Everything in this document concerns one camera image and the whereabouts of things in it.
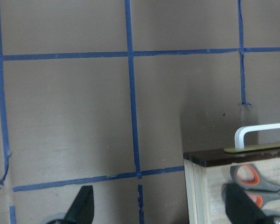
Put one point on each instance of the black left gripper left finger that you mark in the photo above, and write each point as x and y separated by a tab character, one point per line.
82	209

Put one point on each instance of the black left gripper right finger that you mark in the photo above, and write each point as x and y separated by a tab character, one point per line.
239	208

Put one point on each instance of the orange grey scissors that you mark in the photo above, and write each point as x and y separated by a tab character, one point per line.
254	184

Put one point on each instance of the light wooden drawer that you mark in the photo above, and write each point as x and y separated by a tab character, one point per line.
207	171

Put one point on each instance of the white drawer handle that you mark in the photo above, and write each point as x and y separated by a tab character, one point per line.
246	132

